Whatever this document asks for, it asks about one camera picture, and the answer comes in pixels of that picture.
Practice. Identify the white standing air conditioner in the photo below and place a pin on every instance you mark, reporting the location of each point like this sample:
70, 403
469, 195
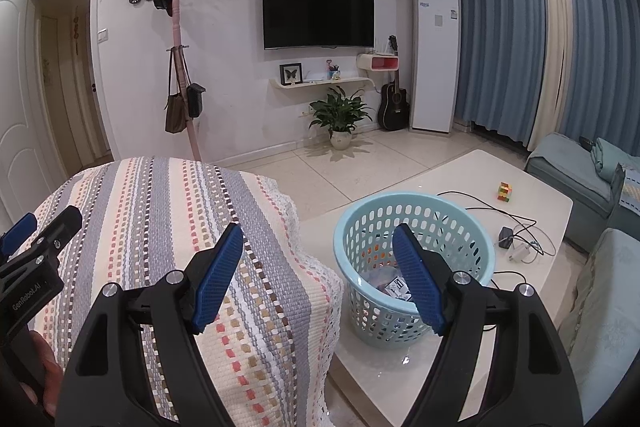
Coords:
435, 57

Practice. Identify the white printed packet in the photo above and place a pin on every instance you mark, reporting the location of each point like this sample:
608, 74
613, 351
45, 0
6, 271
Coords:
398, 287

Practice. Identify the brown wooden door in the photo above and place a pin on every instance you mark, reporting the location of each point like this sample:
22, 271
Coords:
75, 82

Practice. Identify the framed butterfly picture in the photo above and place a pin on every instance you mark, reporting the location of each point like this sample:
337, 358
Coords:
290, 74

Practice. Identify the teal sofa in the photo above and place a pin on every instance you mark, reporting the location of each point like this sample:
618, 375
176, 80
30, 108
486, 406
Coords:
560, 167

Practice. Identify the colourful puzzle cube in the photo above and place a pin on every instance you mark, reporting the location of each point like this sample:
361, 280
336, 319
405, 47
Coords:
505, 193

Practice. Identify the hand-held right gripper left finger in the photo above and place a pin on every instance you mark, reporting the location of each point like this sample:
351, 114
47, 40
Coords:
217, 279

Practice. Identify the white door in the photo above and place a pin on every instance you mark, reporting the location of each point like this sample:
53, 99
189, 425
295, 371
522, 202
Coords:
20, 117

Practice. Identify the green potted plant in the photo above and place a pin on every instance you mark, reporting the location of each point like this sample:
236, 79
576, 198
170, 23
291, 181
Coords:
340, 112

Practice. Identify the blue and cream curtain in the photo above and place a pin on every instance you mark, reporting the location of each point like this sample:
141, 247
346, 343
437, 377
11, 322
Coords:
500, 32

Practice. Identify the pale green armchair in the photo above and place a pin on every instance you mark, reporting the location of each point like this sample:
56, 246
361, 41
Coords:
605, 317

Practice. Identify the black charger block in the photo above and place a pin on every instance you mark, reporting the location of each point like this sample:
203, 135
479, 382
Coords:
505, 238

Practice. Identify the black acoustic guitar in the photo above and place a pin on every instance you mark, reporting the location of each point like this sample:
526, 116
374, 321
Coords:
393, 107

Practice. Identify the person's left hand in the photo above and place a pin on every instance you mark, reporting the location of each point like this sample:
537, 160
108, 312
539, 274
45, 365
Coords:
47, 372

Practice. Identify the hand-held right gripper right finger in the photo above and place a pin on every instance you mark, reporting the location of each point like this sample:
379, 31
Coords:
417, 279

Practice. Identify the white power adapter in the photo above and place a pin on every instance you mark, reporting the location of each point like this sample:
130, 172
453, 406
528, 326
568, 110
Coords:
521, 253

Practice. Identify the black wall television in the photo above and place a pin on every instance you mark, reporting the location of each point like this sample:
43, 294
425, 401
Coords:
317, 9

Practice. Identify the pink coat rack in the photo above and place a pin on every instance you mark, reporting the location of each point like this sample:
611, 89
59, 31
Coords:
176, 27

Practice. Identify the brown handbag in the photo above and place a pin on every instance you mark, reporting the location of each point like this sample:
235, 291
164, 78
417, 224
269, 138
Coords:
175, 112

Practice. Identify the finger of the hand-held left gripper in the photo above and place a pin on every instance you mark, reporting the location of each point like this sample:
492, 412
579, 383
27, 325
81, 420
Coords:
55, 234
17, 234

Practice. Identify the white curved wall shelf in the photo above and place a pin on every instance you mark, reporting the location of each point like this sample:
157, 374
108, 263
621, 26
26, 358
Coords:
320, 82

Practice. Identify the pink and white wall box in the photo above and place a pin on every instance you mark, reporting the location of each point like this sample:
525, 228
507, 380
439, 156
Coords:
378, 63

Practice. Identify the striped woven blanket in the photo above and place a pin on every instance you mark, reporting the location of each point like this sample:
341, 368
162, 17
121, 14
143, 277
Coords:
150, 217

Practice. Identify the black shoulder bag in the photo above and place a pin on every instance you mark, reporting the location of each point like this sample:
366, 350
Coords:
196, 99

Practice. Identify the folded teal blanket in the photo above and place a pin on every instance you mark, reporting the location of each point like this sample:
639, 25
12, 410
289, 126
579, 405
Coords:
607, 159

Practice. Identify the striped sofa cover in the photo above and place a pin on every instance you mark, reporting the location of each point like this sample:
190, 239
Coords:
630, 187

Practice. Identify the light blue plastic basket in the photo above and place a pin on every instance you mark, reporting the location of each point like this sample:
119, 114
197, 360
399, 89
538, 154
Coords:
360, 227

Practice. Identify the black remote control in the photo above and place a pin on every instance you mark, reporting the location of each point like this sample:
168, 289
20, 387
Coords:
586, 143

